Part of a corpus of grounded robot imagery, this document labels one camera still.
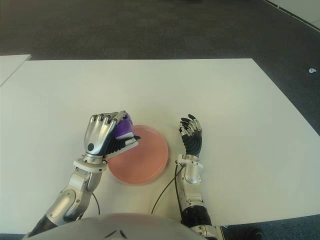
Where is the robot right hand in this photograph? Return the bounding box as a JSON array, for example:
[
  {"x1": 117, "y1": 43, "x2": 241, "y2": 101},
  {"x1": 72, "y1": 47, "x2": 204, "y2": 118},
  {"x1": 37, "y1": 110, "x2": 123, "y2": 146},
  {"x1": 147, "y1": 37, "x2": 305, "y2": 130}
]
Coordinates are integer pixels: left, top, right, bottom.
[{"x1": 177, "y1": 113, "x2": 203, "y2": 157}]

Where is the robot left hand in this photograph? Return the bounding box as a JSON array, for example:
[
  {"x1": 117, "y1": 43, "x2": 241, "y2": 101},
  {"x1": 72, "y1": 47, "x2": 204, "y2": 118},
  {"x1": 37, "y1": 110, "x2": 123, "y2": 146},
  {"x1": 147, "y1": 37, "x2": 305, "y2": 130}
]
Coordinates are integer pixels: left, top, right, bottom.
[{"x1": 83, "y1": 110, "x2": 141, "y2": 161}]

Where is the pink round plate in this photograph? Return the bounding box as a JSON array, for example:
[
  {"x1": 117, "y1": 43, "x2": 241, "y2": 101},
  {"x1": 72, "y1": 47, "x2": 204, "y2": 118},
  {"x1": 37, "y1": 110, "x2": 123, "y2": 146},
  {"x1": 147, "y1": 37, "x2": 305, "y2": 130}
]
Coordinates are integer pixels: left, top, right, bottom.
[{"x1": 106, "y1": 124, "x2": 170, "y2": 186}]

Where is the grey robot torso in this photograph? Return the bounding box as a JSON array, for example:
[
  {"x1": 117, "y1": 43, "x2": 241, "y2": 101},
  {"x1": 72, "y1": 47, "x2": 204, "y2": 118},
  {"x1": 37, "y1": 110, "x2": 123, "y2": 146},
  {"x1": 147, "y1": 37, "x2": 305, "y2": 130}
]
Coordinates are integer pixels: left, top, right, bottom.
[{"x1": 24, "y1": 212, "x2": 198, "y2": 240}]

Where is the black shoe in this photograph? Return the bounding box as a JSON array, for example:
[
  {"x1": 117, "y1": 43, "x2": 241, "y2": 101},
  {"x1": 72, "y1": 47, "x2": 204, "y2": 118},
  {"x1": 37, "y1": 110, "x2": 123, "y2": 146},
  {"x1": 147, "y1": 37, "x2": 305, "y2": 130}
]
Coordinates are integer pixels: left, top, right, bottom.
[{"x1": 229, "y1": 226, "x2": 266, "y2": 240}]

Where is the white side table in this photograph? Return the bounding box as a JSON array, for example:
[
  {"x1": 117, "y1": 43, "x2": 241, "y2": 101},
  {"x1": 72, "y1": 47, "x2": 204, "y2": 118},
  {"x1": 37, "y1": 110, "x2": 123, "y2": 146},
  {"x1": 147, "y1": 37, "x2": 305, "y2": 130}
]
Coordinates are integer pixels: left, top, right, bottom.
[{"x1": 0, "y1": 54, "x2": 31, "y2": 87}]

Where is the white floor edge strip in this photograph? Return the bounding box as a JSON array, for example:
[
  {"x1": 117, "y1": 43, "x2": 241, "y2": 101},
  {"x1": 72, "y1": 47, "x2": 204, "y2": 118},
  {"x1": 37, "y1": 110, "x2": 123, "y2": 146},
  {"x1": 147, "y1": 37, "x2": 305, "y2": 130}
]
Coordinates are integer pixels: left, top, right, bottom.
[{"x1": 263, "y1": 0, "x2": 320, "y2": 30}]

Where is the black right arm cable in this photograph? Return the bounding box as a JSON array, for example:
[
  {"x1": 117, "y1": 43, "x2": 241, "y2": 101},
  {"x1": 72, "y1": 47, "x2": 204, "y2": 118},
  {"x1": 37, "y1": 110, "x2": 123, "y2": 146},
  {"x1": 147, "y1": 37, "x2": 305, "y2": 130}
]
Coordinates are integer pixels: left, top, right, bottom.
[{"x1": 149, "y1": 163, "x2": 185, "y2": 216}]

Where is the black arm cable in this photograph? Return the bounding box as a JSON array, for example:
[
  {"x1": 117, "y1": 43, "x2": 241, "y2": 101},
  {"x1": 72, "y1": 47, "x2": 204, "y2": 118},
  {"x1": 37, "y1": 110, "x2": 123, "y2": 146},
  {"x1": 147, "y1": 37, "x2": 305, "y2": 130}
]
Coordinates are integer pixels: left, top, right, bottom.
[
  {"x1": 91, "y1": 191, "x2": 101, "y2": 215},
  {"x1": 149, "y1": 163, "x2": 185, "y2": 216}
]

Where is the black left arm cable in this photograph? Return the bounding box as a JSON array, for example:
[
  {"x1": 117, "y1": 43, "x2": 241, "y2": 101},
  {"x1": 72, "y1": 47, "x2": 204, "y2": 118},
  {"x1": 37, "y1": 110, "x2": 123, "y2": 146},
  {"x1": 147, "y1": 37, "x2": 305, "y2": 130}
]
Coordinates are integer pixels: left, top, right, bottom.
[{"x1": 91, "y1": 191, "x2": 101, "y2": 215}]

